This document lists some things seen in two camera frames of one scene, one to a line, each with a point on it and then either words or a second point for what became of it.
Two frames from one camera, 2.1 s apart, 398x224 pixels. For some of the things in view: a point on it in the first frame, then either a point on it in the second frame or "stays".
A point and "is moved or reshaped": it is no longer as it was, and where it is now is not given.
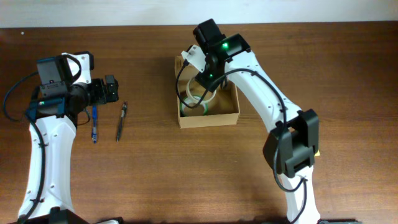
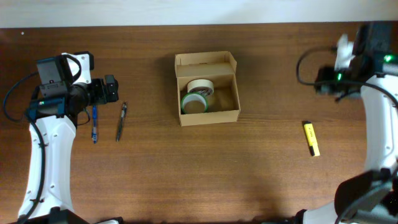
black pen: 124,109 stays
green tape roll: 201,109 is moved or reshaped
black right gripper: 206,80 -> 324,82
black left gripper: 104,90 stays
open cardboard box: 225,109 stays
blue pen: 94,123 stays
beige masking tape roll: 194,99 is moved or reshaped
